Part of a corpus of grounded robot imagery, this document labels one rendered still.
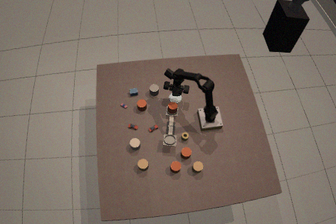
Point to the red toy car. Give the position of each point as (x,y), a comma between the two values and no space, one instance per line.
(153,128)
(133,126)

